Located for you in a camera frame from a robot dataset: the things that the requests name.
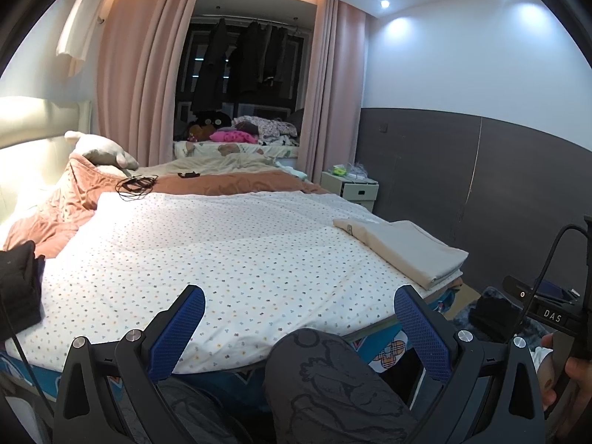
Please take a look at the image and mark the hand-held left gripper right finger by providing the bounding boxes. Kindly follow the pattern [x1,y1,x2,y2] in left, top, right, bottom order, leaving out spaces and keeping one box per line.
[394,284,542,444]

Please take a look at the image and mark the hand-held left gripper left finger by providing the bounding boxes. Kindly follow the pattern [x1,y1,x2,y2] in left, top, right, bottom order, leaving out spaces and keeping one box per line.
[53,284,206,444]

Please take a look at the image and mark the large beige shirt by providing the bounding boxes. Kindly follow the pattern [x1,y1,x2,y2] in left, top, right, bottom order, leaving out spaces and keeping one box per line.
[333,218,469,288]

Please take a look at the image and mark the dark hanging clothes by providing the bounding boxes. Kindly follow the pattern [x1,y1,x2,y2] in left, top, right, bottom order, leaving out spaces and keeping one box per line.
[189,17,301,114]

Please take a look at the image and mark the person's right hand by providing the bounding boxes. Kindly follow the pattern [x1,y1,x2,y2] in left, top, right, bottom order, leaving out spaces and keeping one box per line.
[539,333,592,412]

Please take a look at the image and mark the black bag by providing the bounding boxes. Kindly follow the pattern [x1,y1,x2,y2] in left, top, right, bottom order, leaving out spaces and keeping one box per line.
[469,293,515,344]

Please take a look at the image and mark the white dotted blanket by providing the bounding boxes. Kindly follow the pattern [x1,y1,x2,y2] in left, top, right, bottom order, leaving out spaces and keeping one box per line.
[4,191,463,374]

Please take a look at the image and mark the person's patterned trouser leg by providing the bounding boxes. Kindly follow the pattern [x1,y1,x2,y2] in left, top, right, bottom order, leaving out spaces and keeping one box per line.
[263,328,421,444]

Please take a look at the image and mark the brown quilt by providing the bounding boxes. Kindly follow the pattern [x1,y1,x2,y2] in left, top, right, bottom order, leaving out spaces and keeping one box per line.
[2,155,331,260]

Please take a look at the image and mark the white nightstand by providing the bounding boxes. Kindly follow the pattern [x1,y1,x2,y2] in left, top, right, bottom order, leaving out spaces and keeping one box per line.
[321,170,380,213]

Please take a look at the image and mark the black cloth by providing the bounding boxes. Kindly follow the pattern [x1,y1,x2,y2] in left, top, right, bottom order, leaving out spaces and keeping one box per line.
[0,240,46,340]

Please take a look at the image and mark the beige bear print blanket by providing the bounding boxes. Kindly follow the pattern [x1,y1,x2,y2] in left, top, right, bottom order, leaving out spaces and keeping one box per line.
[139,141,306,181]

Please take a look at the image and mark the beige plush pillow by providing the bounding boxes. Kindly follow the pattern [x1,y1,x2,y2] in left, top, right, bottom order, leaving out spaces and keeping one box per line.
[64,130,139,170]

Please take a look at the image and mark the pink cloth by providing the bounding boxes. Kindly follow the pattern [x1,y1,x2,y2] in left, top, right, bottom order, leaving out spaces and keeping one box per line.
[209,129,258,145]

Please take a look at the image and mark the dark plush toy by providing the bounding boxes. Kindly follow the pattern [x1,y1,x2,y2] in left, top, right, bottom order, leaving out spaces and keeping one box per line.
[187,112,232,142]

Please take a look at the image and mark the floral cloth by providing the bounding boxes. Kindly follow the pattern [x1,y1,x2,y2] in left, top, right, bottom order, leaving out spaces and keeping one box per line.
[231,115,299,146]

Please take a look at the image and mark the cream padded headboard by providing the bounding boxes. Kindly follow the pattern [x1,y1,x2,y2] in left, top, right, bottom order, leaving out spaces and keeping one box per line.
[0,97,93,236]

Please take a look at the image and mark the pink curtain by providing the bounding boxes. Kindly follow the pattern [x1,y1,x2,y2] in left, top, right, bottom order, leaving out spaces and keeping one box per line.
[296,0,368,181]
[95,0,204,167]

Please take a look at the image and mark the white hanging garment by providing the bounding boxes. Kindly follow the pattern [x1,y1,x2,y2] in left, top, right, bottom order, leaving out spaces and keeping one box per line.
[55,0,109,77]

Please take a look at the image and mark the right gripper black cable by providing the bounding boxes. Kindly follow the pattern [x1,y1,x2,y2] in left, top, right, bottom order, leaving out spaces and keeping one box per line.
[515,224,588,334]

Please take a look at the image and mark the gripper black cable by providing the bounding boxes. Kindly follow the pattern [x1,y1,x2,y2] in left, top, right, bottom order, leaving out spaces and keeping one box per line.
[515,224,588,334]
[0,287,49,410]

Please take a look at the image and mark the coiled black cable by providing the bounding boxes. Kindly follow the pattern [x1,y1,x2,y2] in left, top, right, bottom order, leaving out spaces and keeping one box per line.
[115,174,159,202]

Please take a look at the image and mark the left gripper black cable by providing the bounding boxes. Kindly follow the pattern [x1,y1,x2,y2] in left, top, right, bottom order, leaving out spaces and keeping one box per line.
[0,287,49,410]

